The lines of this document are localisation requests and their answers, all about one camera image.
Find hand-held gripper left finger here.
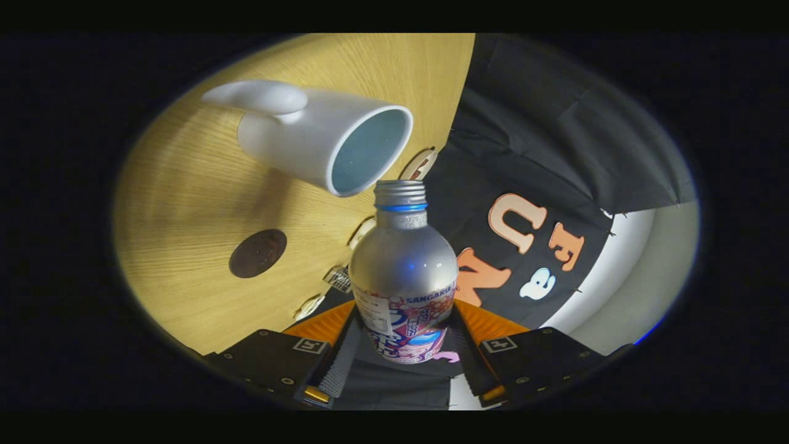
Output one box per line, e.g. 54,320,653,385
203,300,364,409

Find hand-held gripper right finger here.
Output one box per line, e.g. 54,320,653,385
449,299,608,408

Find dark brown round coaster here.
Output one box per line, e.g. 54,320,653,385
229,229,288,279

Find silver juice bottle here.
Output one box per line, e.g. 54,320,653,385
348,179,460,364

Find white cup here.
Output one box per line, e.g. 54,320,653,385
202,79,414,198

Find white divided tray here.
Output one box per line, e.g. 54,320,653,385
294,294,326,321

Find white toaster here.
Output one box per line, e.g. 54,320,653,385
348,217,377,250

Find wooden table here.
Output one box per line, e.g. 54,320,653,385
114,34,476,356

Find small white plate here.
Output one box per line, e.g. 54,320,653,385
399,148,438,181

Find metal wire utensil holder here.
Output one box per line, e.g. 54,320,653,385
324,265,353,294

